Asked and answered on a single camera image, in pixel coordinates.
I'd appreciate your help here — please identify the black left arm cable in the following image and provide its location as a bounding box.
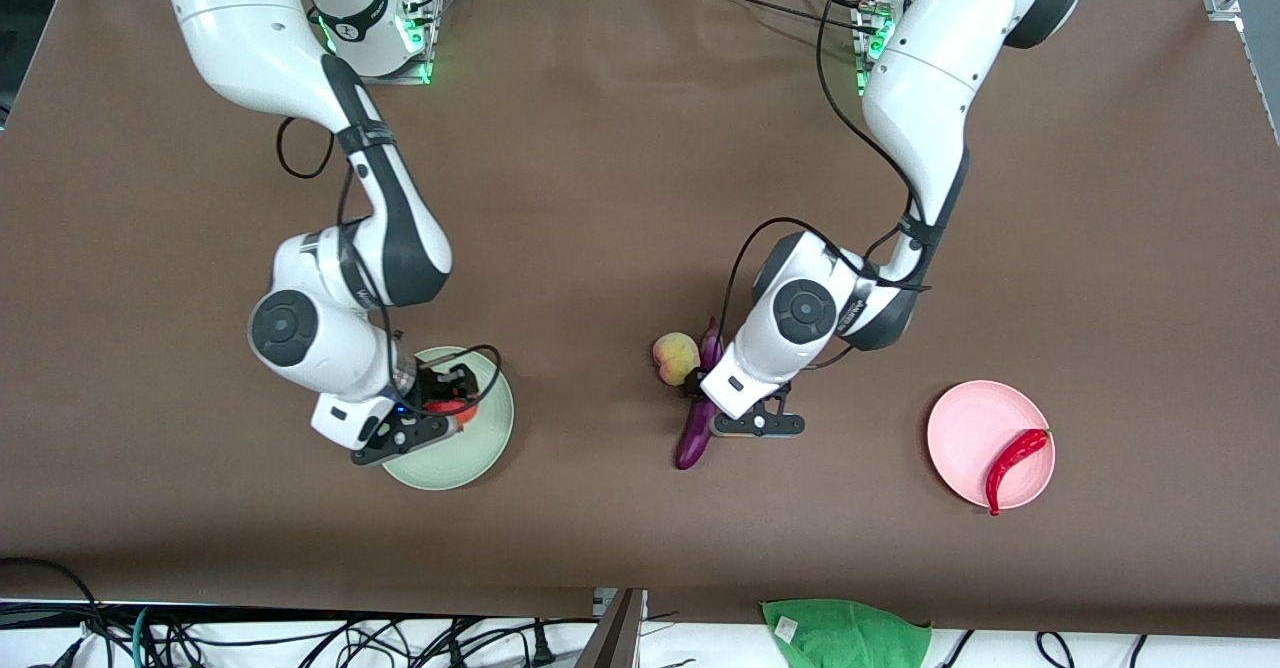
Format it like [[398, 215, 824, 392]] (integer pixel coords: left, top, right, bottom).
[[718, 0, 936, 349]]

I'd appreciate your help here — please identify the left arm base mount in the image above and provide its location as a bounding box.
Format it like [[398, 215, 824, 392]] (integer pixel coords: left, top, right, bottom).
[[850, 0, 901, 99]]

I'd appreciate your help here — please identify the peach fruit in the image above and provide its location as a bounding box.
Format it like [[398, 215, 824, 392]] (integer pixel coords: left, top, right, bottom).
[[652, 332, 701, 387]]

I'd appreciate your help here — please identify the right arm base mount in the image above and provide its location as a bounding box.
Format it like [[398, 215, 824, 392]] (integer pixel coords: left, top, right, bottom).
[[326, 0, 443, 86]]

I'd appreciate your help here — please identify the large table cover sheet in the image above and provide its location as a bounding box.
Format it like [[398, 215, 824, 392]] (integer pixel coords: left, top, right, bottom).
[[0, 0, 1280, 617]]

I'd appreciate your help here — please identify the red chili pepper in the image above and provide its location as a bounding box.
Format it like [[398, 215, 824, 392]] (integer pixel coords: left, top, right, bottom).
[[985, 428, 1051, 517]]

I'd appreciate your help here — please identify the light green round plate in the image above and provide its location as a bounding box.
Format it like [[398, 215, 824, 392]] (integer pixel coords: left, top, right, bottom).
[[382, 346, 515, 491]]

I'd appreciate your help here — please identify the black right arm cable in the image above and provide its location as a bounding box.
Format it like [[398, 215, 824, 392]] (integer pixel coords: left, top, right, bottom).
[[276, 116, 504, 419]]

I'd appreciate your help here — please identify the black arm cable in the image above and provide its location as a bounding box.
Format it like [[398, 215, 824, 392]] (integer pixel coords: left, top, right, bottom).
[[276, 116, 504, 419], [718, 0, 936, 349]]

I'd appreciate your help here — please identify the pink round plate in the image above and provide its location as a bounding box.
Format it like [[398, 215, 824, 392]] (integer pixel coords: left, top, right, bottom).
[[926, 380, 1056, 510]]

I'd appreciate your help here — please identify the purple eggplant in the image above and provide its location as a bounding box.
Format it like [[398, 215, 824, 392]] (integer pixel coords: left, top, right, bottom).
[[674, 316, 725, 471]]

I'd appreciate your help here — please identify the thin black table cable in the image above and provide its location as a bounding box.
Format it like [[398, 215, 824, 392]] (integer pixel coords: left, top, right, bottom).
[[688, 0, 883, 35]]

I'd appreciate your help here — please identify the green towel cloth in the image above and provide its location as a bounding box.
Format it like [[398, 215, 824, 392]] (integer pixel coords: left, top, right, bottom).
[[760, 599, 933, 668]]

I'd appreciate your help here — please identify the grey metal post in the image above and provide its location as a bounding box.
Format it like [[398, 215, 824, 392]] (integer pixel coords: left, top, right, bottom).
[[572, 588, 649, 668]]

